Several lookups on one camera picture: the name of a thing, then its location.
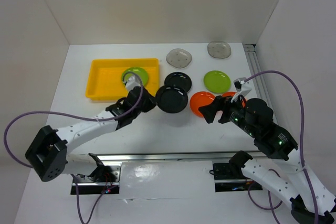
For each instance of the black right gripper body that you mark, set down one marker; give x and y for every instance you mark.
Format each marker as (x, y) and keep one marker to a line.
(232, 111)

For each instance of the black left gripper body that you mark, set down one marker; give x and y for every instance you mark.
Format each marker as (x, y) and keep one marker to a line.
(148, 104)

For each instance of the orange plate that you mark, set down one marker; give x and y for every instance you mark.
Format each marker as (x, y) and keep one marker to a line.
(231, 94)
(200, 99)

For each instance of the green plate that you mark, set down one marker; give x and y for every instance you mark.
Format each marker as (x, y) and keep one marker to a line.
(142, 73)
(217, 81)

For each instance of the black plate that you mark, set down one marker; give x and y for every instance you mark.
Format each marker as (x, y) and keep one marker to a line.
(178, 79)
(171, 99)

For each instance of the clear glass plate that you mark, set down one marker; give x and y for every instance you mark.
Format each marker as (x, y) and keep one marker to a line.
(219, 49)
(179, 58)

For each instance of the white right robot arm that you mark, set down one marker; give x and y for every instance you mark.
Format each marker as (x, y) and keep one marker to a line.
(303, 193)

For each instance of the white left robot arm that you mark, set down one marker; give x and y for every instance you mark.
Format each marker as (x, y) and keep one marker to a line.
(51, 152)

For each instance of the yellow plastic bin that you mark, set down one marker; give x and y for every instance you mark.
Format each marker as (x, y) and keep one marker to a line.
(105, 84)

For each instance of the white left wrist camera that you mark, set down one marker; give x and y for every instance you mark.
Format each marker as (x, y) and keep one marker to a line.
(132, 83)

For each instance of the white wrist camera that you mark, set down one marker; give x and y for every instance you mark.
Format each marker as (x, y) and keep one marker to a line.
(242, 88)
(132, 83)

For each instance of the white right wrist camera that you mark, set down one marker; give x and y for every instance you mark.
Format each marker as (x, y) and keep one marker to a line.
(242, 88)

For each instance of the aluminium table edge rail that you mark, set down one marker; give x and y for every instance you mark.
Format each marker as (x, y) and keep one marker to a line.
(165, 157)

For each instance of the aluminium side rail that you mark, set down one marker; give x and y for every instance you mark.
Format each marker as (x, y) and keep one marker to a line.
(254, 66)

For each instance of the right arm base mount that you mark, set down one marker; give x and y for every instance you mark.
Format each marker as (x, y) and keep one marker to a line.
(227, 181)

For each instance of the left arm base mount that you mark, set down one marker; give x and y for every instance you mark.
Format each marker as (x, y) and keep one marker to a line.
(106, 181)

